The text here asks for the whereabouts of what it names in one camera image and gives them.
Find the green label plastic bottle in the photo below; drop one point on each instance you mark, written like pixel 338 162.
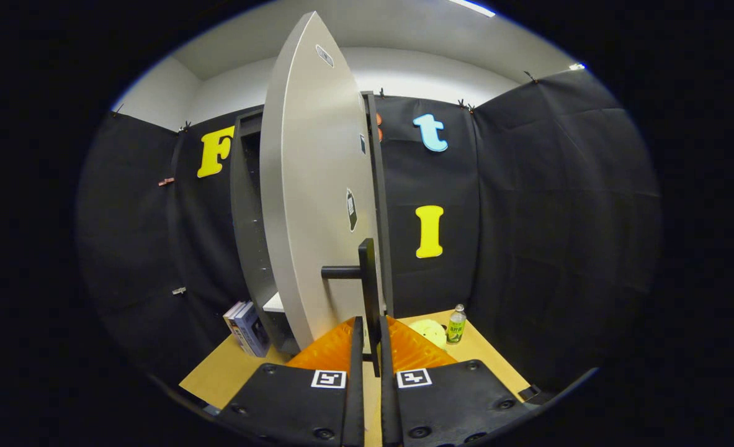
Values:
pixel 456 329

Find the pale yellow plush toy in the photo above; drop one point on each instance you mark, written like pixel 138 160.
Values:
pixel 429 332

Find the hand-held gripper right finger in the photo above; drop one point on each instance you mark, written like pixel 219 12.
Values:
pixel 388 403

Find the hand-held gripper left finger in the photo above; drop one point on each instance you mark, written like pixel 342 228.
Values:
pixel 357 397

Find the grey shoe cabinet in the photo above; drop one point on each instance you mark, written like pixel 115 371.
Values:
pixel 246 217

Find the stack of books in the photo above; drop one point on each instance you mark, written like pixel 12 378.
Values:
pixel 249 329

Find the black backdrop cloth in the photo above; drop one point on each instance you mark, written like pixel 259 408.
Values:
pixel 559 217

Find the long ceiling light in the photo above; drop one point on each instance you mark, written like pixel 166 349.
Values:
pixel 472 7

